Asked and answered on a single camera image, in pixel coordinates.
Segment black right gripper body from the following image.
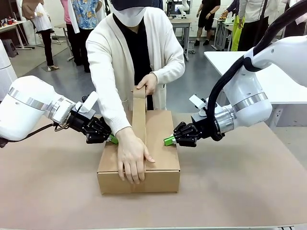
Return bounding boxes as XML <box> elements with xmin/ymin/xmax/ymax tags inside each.
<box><xmin>191</xmin><ymin>114</ymin><xmax>214</xmax><ymax>141</ymax></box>

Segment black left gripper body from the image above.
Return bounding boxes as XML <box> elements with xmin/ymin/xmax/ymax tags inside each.
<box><xmin>69</xmin><ymin>112</ymin><xmax>91</xmax><ymax>137</ymax></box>

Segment brown cardboard box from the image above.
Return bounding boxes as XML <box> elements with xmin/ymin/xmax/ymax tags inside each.
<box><xmin>96</xmin><ymin>109</ymin><xmax>181</xmax><ymax>195</ymax></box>

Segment brown packing tape roll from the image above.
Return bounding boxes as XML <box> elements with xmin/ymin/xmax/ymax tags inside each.
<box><xmin>130</xmin><ymin>85</ymin><xmax>149</xmax><ymax>147</ymax></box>

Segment person's left forearm white sleeve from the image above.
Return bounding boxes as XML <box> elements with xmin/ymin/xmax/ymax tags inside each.
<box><xmin>151</xmin><ymin>61</ymin><xmax>187</xmax><ymax>86</ymax></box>

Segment person's right forearm white sleeve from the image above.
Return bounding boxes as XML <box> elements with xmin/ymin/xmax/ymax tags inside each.
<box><xmin>87</xmin><ymin>71</ymin><xmax>134</xmax><ymax>136</ymax></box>

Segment person's right hand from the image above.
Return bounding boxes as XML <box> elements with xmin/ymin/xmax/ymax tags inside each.
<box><xmin>116</xmin><ymin>127</ymin><xmax>156</xmax><ymax>185</ymax></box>

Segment person's left hand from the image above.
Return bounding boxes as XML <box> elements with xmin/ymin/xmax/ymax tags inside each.
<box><xmin>136</xmin><ymin>72</ymin><xmax>158</xmax><ymax>96</ymax></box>

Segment white side table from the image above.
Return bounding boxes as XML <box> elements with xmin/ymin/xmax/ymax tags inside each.
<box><xmin>203</xmin><ymin>51</ymin><xmax>307</xmax><ymax>127</ymax></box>

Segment person torso white cardigan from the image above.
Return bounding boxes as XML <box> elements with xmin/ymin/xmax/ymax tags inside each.
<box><xmin>85</xmin><ymin>0</ymin><xmax>187</xmax><ymax>113</ymax></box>

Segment white metal-leg desk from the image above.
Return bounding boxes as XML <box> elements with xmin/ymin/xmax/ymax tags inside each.
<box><xmin>212</xmin><ymin>16</ymin><xmax>235</xmax><ymax>51</ymax></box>

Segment bystander in yellow-green trousers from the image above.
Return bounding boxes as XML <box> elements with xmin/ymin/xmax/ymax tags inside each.
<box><xmin>220</xmin><ymin>0</ymin><xmax>245</xmax><ymax>51</ymax></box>

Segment grey plastic stool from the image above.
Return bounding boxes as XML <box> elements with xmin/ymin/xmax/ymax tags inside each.
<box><xmin>1</xmin><ymin>39</ymin><xmax>19</xmax><ymax>58</ymax></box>

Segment bystander with brown hijab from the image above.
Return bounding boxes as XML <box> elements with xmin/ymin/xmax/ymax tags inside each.
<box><xmin>21</xmin><ymin>0</ymin><xmax>59</xmax><ymax>71</ymax></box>

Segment wooden top desk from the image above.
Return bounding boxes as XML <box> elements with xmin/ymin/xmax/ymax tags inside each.
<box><xmin>169</xmin><ymin>19</ymin><xmax>192</xmax><ymax>60</ymax></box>

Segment bystander in blue floral shirt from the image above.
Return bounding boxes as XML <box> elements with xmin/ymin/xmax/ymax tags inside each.
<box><xmin>71</xmin><ymin>0</ymin><xmax>101</xmax><ymax>72</ymax></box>

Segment bystander in pink top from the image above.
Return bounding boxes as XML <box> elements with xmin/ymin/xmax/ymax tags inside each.
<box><xmin>59</xmin><ymin>0</ymin><xmax>83</xmax><ymax>67</ymax></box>

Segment bystander in black shorts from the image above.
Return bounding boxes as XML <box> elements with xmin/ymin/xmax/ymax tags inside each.
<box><xmin>194</xmin><ymin>0</ymin><xmax>221</xmax><ymax>46</ymax></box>

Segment white face mask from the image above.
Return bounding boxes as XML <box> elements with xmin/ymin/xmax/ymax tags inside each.
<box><xmin>112</xmin><ymin>6</ymin><xmax>146</xmax><ymax>27</ymax></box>

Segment light wooden work table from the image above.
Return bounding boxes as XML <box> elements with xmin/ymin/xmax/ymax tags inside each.
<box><xmin>0</xmin><ymin>20</ymin><xmax>35</xmax><ymax>51</ymax></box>

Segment dark cap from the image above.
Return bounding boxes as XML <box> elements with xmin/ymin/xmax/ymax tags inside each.
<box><xmin>110</xmin><ymin>0</ymin><xmax>154</xmax><ymax>12</ymax></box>

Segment bystander white shirt black trousers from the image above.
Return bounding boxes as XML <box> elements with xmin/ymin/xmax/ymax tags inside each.
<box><xmin>238</xmin><ymin>0</ymin><xmax>272</xmax><ymax>51</ymax></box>

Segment bystander with pink scarf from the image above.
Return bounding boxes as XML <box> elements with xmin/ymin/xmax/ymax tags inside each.
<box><xmin>283</xmin><ymin>0</ymin><xmax>307</xmax><ymax>38</ymax></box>

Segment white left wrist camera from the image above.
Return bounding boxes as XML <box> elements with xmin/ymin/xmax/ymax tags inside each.
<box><xmin>76</xmin><ymin>91</ymin><xmax>99</xmax><ymax>119</ymax></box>

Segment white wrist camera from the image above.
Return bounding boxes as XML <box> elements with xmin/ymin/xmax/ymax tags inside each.
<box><xmin>76</xmin><ymin>91</ymin><xmax>99</xmax><ymax>119</ymax></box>
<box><xmin>189</xmin><ymin>94</ymin><xmax>209</xmax><ymax>117</ymax></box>

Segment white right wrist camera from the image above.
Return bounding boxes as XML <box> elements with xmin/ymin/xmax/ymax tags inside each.
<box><xmin>189</xmin><ymin>94</ymin><xmax>209</xmax><ymax>117</ymax></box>

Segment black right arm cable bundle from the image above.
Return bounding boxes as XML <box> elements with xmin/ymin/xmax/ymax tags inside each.
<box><xmin>206</xmin><ymin>2</ymin><xmax>307</xmax><ymax>141</ymax></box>

